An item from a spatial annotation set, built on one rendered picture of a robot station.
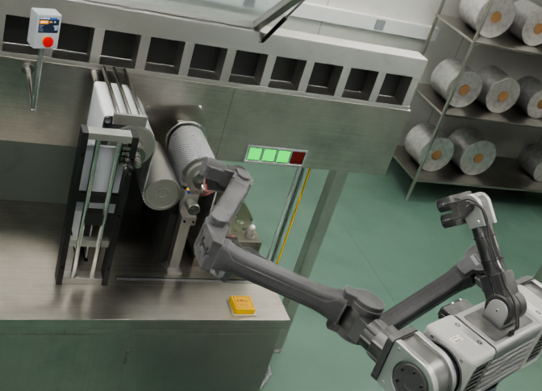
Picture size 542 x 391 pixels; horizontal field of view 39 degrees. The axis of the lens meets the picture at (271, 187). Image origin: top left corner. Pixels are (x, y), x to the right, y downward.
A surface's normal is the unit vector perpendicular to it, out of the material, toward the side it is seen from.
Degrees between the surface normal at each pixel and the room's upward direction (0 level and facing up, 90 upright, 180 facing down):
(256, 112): 90
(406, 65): 90
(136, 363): 90
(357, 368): 0
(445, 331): 0
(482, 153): 90
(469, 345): 0
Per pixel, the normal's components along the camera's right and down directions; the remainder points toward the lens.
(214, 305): 0.27, -0.84
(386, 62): 0.30, 0.54
